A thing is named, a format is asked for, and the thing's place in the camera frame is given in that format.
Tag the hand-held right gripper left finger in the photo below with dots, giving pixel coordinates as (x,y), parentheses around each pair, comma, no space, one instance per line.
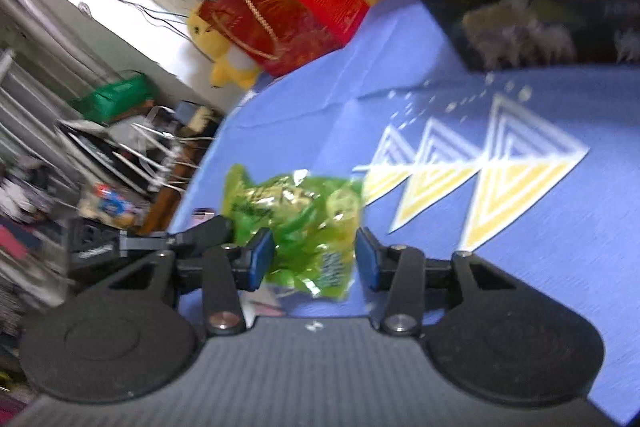
(260,257)

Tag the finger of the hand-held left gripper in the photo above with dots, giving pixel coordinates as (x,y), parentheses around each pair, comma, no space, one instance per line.
(200,234)

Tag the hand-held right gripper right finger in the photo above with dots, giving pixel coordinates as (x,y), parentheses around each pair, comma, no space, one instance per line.
(367,257)

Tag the light green candy bag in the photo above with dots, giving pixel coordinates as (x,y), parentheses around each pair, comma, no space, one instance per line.
(300,217)

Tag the blue printed blanket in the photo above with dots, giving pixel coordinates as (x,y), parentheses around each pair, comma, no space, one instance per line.
(500,207)

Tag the green basket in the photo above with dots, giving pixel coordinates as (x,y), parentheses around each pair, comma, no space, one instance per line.
(115,99)

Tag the yellow plush duck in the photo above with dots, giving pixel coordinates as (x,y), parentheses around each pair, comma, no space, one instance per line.
(230,57)

